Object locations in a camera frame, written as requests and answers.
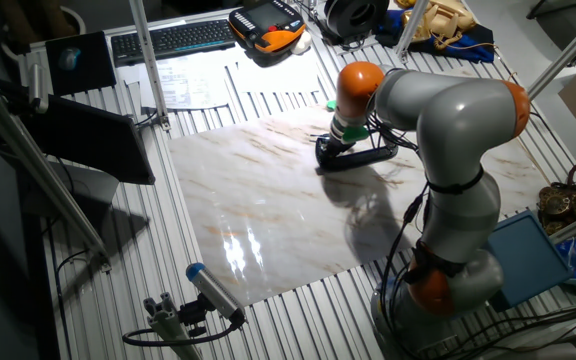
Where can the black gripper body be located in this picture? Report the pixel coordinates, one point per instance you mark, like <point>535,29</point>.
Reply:
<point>337,147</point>

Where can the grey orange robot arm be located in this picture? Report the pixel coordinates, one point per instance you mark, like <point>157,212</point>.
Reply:
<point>453,150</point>

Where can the black metal C-clamp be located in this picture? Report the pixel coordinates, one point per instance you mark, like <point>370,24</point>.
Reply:
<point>363,159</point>

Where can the marble pattern board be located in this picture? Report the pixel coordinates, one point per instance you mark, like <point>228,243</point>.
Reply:
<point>268,210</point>

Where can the white rounded plastic object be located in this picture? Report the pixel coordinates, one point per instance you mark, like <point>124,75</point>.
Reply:
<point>302,42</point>

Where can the black round spool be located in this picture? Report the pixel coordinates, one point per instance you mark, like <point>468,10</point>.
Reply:
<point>355,17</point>

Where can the orange black teach pendant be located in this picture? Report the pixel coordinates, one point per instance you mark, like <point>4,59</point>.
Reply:
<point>268,25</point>

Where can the printed white paper sheet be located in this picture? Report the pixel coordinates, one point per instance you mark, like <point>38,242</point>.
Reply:
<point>188,82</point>

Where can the yellow vintage telephone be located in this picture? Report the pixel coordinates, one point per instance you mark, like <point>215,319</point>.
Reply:
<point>440,20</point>

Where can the black computer keyboard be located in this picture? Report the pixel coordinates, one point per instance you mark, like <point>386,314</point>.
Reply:
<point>173,40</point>

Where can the blue flat box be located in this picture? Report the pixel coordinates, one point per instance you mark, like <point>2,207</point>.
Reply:
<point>525,255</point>

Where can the brass antique object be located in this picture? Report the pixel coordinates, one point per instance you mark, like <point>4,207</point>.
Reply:
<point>563,202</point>

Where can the black flat monitor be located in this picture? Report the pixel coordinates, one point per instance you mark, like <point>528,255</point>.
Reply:
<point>93,140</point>

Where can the grey monitor base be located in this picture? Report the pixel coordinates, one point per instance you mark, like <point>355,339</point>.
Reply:
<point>78,187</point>

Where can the black mouse pad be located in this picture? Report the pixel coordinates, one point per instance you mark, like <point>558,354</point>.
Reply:
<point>80,62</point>

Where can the blue computer mouse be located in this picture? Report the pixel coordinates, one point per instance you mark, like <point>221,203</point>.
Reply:
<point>69,58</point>

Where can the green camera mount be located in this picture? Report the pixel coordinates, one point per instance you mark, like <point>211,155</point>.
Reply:
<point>355,134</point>

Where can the silver camera blue end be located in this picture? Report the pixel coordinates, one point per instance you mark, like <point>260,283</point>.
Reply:
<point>213,290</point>

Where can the aluminium camera bracket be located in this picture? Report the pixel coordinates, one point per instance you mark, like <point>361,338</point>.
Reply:
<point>168,325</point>

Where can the silver mounted camera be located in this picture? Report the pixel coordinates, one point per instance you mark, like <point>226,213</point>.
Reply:
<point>38,87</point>

